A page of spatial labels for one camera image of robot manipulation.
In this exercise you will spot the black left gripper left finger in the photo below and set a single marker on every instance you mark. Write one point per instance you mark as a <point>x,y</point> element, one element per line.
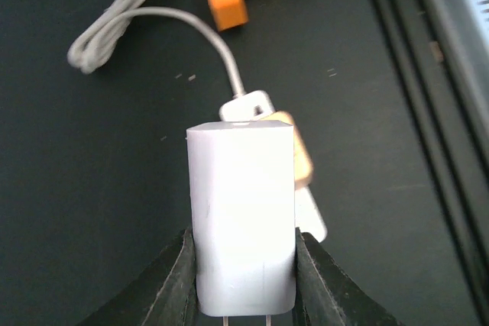
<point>163,294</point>

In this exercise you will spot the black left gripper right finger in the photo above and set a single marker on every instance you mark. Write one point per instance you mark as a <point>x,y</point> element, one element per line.
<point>326,295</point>

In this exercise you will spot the beige cube plug adapter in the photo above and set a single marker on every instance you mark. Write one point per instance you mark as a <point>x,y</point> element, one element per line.
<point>303,165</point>

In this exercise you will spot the white usb wall charger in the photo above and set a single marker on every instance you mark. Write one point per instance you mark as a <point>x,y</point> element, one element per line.
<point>244,266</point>

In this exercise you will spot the white power strip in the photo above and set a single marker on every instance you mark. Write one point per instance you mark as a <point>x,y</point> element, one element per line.
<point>265,149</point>

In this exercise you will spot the black mounting rail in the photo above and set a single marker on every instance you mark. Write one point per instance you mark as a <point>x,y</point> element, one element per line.
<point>436,49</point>

